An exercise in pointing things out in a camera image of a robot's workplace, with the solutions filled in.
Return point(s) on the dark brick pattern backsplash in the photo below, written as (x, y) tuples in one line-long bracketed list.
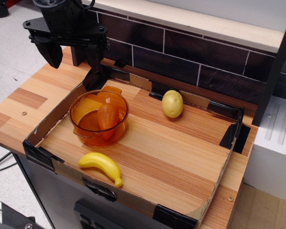
[(220, 55)]

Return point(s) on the yellow plastic toy banana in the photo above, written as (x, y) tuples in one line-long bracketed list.
[(105, 164)]

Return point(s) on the black control box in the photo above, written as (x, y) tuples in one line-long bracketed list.
[(89, 219)]

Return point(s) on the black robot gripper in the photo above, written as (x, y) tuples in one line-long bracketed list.
[(66, 22)]

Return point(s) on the orange plastic toy carrot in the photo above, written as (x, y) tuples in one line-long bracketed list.
[(108, 117)]

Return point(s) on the black metal bracket with screw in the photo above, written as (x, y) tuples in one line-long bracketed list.
[(11, 219)]

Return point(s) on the yellow plastic toy potato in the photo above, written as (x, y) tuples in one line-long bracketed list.
[(172, 104)]

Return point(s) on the white grooved sink block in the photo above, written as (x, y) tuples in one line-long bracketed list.
[(266, 168)]

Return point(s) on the cardboard fence with black tape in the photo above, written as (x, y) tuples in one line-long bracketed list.
[(178, 173)]

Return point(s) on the orange transparent plastic pot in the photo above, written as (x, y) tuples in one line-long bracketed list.
[(83, 115)]

